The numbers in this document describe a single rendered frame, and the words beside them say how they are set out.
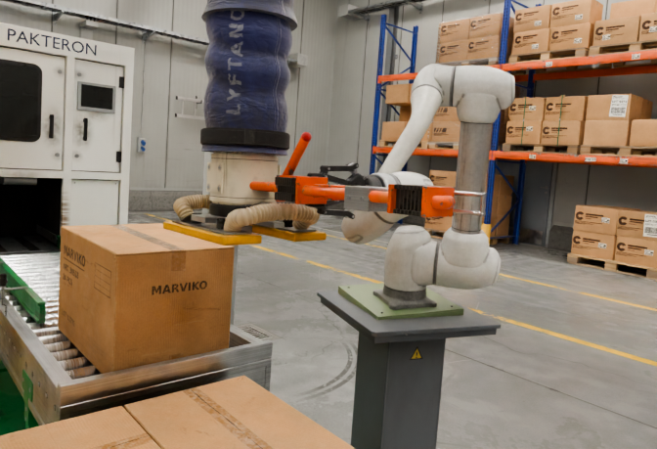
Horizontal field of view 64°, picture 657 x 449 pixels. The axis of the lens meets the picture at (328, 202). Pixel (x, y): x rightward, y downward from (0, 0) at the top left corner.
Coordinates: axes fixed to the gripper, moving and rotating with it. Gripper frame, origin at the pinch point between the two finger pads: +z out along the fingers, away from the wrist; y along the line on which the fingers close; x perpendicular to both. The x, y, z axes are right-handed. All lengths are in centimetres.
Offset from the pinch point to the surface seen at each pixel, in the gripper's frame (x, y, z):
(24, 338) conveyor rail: 106, 60, 33
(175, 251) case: 66, 26, -1
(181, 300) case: 66, 42, -3
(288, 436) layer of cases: 13, 66, -10
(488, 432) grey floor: 41, 120, -156
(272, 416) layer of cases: 25, 66, -13
